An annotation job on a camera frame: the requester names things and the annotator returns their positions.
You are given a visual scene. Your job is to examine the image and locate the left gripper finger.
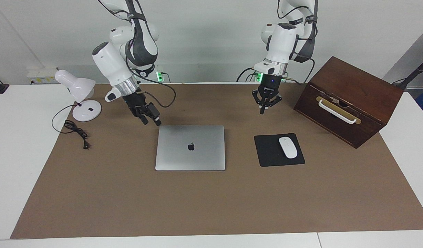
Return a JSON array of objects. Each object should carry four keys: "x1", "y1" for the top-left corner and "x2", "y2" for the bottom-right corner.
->
[
  {"x1": 252, "y1": 90, "x2": 265, "y2": 115},
  {"x1": 266, "y1": 94, "x2": 282, "y2": 110}
]

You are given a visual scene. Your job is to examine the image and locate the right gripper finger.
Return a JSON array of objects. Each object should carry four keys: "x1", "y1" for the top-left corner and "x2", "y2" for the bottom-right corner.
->
[
  {"x1": 148, "y1": 103, "x2": 162, "y2": 126},
  {"x1": 136, "y1": 107, "x2": 148, "y2": 125}
]

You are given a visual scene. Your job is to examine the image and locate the silver grey laptop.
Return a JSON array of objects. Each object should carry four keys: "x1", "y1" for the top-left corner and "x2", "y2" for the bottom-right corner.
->
[{"x1": 155, "y1": 125, "x2": 226, "y2": 172}]

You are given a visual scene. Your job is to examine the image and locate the black mouse pad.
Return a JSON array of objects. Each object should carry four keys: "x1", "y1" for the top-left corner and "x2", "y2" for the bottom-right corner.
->
[{"x1": 254, "y1": 133, "x2": 306, "y2": 167}]

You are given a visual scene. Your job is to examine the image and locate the white computer mouse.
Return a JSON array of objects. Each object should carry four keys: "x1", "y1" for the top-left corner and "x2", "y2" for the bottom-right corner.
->
[{"x1": 279, "y1": 137, "x2": 298, "y2": 159}]

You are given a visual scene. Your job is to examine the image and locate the white desk lamp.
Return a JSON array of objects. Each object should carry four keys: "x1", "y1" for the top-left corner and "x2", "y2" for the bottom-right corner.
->
[{"x1": 55, "y1": 70, "x2": 102, "y2": 122}]

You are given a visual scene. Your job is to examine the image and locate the dark brown wooden box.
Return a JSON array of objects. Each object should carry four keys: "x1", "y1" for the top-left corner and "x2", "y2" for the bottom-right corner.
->
[{"x1": 293, "y1": 56, "x2": 404, "y2": 149}]

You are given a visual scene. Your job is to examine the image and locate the white power strip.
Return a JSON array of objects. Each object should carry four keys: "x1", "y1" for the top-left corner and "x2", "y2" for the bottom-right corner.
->
[{"x1": 27, "y1": 67, "x2": 58, "y2": 84}]

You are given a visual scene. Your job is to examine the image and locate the brown table mat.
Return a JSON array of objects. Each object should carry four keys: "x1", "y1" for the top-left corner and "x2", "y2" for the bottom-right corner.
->
[{"x1": 10, "y1": 84, "x2": 423, "y2": 239}]

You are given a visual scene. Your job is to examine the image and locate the black slanted stand pole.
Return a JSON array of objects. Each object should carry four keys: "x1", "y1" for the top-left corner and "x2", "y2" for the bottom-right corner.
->
[{"x1": 392, "y1": 55, "x2": 423, "y2": 91}]

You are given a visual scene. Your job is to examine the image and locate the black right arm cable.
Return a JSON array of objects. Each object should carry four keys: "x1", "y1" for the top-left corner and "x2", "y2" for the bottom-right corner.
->
[{"x1": 98, "y1": 0, "x2": 176, "y2": 108}]

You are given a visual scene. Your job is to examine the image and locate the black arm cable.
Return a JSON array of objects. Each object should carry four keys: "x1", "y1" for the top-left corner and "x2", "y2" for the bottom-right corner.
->
[
  {"x1": 276, "y1": 0, "x2": 317, "y2": 85},
  {"x1": 98, "y1": 0, "x2": 176, "y2": 108}
]

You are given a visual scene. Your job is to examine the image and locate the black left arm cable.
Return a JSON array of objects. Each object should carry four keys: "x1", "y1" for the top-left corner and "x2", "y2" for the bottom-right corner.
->
[{"x1": 276, "y1": 0, "x2": 317, "y2": 85}]

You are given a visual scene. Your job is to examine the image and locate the white box handle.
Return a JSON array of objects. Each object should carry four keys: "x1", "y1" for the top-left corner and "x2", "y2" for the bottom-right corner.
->
[{"x1": 318, "y1": 99, "x2": 357, "y2": 124}]

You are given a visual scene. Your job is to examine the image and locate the black lamp power cable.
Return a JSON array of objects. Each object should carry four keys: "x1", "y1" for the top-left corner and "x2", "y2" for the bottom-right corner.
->
[{"x1": 52, "y1": 104, "x2": 90, "y2": 149}]

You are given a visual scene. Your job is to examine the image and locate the brass handle plate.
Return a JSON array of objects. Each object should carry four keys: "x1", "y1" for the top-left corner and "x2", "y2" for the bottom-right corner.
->
[{"x1": 316, "y1": 96, "x2": 362, "y2": 124}]

